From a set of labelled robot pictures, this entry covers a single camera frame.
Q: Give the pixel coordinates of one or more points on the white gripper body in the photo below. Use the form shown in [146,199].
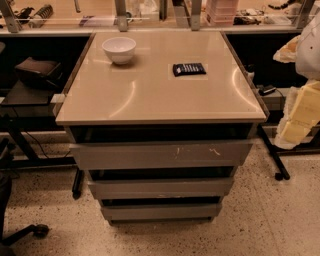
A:
[309,55]

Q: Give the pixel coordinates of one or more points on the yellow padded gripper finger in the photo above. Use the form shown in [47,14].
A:
[301,113]

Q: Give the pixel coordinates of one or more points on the grey drawer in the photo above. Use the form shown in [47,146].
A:
[167,188]
[154,155]
[161,212]

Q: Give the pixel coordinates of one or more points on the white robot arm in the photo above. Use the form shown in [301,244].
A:
[302,105]

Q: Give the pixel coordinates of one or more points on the grey top drawer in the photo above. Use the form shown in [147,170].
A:
[154,155]

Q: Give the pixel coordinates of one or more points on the grey drawer cabinet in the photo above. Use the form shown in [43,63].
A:
[143,101]

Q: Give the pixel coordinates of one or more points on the grey bottom drawer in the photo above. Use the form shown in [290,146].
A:
[161,212]

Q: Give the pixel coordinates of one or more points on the black power adapter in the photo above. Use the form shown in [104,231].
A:
[265,90]

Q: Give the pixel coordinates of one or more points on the black table leg right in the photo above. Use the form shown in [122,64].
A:
[282,172]

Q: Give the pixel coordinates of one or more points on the dark blue snack packet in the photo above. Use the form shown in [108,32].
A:
[187,69]

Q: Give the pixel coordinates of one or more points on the pink plastic storage box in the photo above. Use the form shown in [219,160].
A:
[221,12]

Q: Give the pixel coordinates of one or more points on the white ceramic bowl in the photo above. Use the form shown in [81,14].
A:
[120,50]

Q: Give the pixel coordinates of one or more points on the dark box on side table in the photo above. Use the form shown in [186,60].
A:
[39,73]

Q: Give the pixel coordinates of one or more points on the black side table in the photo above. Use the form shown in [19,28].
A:
[25,110]

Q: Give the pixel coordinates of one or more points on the black office chair base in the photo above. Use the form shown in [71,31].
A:
[39,231]

